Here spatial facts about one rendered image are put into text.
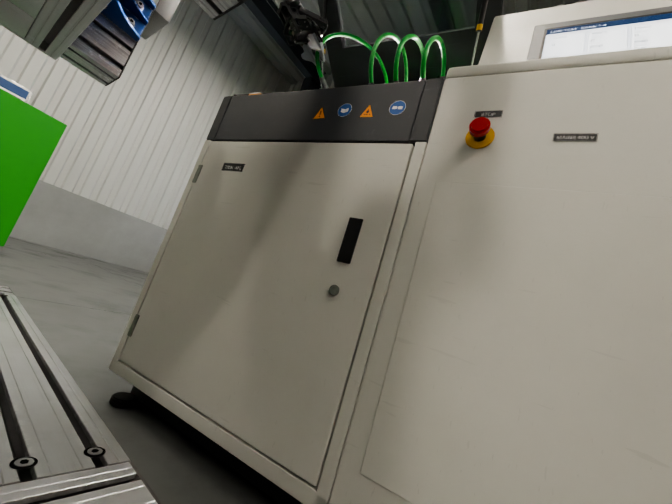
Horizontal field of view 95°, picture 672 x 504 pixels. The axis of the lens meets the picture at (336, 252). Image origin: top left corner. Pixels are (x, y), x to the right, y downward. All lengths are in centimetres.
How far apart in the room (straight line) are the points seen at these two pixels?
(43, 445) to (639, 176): 79
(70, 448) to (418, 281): 49
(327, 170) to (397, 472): 61
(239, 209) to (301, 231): 22
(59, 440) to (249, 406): 41
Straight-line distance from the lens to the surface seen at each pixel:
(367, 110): 81
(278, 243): 74
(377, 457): 61
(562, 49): 124
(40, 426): 41
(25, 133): 392
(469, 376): 56
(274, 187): 82
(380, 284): 60
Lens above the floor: 40
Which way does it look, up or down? 11 degrees up
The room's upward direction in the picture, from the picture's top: 17 degrees clockwise
